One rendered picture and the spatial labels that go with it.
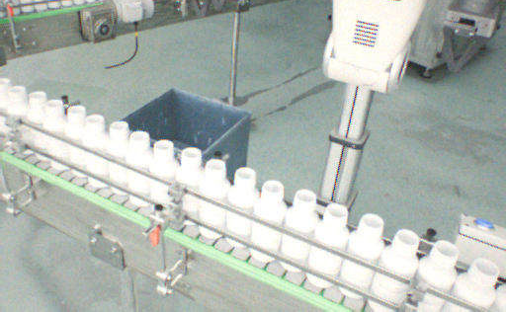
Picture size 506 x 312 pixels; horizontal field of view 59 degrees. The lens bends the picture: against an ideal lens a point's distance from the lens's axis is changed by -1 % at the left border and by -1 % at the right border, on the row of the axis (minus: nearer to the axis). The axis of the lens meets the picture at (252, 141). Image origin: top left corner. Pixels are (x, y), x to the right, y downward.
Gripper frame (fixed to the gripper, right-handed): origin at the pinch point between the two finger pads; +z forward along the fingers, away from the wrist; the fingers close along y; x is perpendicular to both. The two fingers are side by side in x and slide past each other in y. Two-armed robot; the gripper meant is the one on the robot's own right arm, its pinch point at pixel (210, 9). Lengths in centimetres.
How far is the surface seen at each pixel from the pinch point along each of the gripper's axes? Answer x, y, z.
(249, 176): 16.9, 12.4, 25.2
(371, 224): 40.3, 12.7, 25.8
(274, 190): 22.4, 13.2, 25.6
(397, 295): 48, 17, 34
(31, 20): -124, -57, 42
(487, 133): 86, -273, 137
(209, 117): -24, -43, 52
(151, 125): -39, -30, 54
